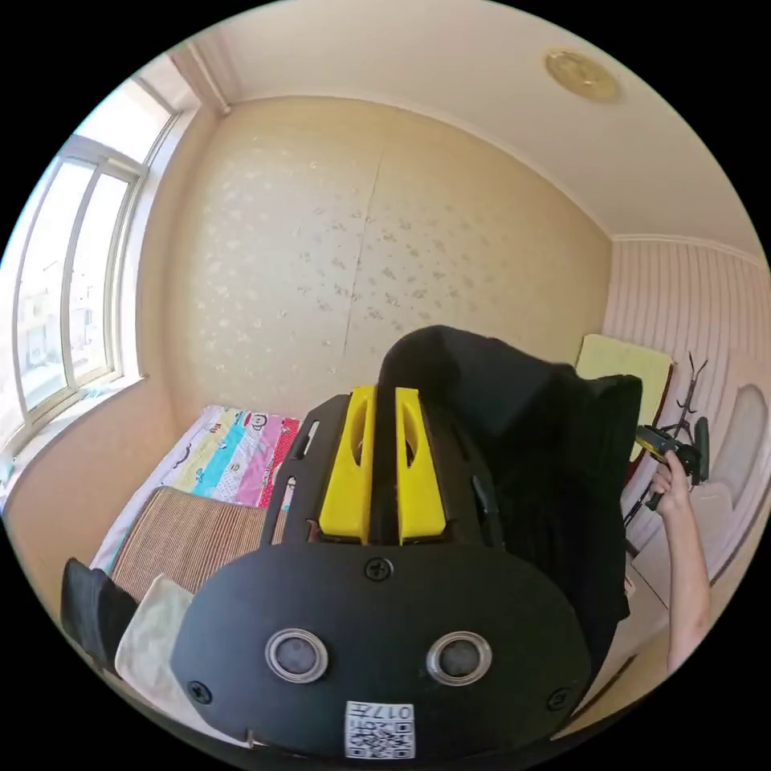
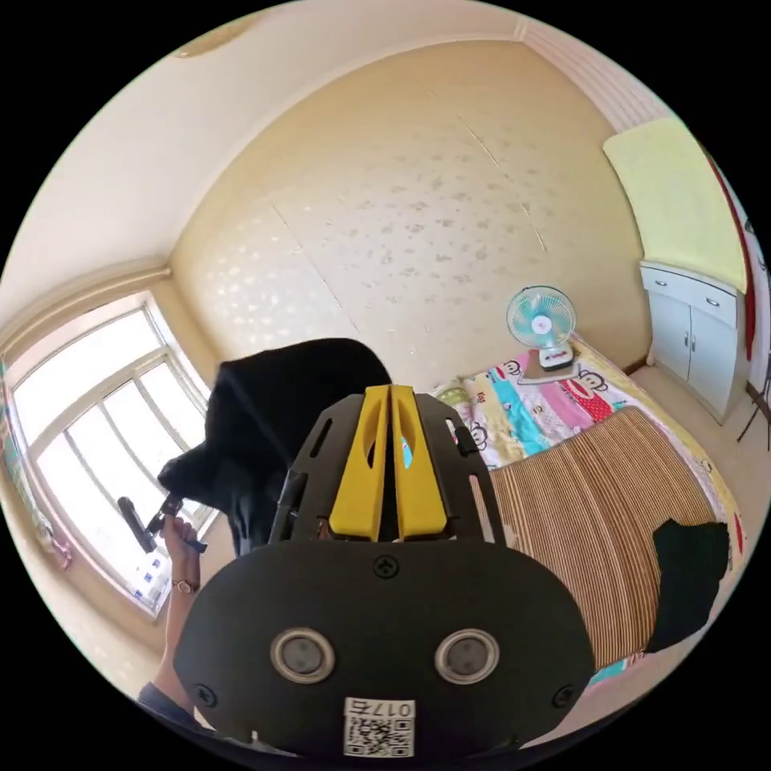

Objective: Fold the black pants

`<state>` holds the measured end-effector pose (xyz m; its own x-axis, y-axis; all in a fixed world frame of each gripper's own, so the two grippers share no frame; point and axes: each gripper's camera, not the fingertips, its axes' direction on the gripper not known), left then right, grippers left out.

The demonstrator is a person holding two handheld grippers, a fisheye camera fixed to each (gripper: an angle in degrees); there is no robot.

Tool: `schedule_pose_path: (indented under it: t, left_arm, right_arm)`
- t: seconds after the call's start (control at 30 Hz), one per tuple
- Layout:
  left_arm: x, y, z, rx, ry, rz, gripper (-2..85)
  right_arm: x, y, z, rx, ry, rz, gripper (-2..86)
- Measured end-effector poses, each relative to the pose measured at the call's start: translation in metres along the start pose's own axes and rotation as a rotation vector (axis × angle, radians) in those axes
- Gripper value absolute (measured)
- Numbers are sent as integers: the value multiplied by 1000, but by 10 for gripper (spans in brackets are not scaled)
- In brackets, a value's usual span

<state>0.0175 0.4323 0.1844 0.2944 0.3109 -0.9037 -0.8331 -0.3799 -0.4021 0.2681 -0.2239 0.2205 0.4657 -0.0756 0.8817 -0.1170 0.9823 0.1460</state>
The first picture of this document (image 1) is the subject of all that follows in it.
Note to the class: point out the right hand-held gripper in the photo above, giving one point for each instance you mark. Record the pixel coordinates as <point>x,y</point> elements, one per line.
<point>679,455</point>

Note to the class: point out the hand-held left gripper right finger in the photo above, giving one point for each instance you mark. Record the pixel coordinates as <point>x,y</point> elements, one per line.
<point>421,494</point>

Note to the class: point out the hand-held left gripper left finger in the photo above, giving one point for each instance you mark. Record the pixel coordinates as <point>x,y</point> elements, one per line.
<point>343,482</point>

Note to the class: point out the black pants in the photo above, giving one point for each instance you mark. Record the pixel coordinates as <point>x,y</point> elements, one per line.
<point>542,482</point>

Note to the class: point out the person's right forearm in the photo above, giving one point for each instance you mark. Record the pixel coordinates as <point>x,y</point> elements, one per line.
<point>689,578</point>

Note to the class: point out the person's right hand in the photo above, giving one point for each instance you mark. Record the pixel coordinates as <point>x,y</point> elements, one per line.
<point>671,488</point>

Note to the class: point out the black coat stand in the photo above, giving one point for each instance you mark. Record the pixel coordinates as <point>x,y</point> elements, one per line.
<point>694,385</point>

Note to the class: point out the pale yellow cloth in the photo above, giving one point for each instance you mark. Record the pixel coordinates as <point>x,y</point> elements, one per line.
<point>623,367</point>

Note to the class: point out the pile of clothes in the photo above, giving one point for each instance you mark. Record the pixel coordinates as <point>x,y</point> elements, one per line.
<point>150,638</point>

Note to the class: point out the window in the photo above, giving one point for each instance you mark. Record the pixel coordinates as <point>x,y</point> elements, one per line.
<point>45,301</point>

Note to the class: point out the round golden ceiling lamp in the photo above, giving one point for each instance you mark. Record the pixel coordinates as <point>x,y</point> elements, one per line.
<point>581,75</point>

